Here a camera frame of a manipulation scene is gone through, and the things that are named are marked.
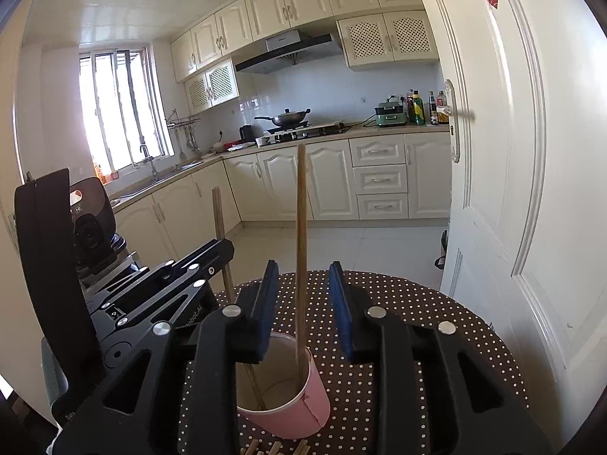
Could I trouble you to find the range hood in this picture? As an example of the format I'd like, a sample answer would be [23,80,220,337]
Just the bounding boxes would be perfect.
[236,34,343,74]

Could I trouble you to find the dark sauce bottle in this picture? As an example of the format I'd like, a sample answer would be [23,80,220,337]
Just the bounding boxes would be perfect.
[428,91,438,126]

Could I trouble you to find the green electric cooker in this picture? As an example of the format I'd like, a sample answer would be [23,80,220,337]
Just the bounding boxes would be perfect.
[374,96,409,127]

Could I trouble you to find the black kettle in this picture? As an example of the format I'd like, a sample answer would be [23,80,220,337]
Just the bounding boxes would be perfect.
[239,124,255,143]

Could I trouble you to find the kitchen faucet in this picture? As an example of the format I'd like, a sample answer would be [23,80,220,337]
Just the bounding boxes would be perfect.
[140,143,159,183]

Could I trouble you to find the black air fryer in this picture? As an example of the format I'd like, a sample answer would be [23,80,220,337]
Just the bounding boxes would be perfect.
[70,178,127,278]

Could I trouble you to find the lower kitchen cabinets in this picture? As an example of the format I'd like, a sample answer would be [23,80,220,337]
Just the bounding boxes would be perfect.
[116,129,451,266]

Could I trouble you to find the red capped bottle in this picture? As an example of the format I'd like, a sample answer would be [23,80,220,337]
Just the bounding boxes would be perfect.
[436,91,450,124]

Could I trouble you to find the upper kitchen cabinets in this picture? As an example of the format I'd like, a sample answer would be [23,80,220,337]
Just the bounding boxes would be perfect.
[171,0,438,114]

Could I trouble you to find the wall utensil rack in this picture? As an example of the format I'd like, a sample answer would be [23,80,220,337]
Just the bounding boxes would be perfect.
[166,109,202,161]

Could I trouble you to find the kitchen window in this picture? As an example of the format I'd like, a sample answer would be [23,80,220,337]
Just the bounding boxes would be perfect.
[79,47,174,179]

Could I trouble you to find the kitchen cabinets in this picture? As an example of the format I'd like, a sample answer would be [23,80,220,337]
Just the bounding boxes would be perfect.
[171,0,438,114]
[116,129,451,266]

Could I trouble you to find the silver door handle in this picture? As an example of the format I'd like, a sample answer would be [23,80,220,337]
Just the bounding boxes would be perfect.
[443,79,474,165]

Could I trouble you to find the wooden chopstick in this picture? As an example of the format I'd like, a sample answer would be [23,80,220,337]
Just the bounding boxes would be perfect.
[241,439,259,455]
[211,186,267,411]
[293,439,309,455]
[295,145,308,388]
[267,442,282,455]

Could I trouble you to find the pink cylindrical utensil holder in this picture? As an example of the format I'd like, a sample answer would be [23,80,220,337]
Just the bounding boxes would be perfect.
[236,332,330,439]

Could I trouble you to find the brown polka dot tablecloth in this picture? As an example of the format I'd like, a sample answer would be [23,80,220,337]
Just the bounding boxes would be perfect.
[234,269,547,454]

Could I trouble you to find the green yellow bottle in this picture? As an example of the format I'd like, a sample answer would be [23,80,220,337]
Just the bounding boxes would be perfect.
[412,89,426,126]

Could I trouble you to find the white door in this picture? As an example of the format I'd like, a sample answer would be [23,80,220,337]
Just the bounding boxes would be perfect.
[422,0,606,449]

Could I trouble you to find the black wok on stove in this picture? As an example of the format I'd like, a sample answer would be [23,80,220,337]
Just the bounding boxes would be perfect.
[255,109,311,129]

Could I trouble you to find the gas stove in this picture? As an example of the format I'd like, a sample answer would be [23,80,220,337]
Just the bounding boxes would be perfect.
[255,122,350,147]

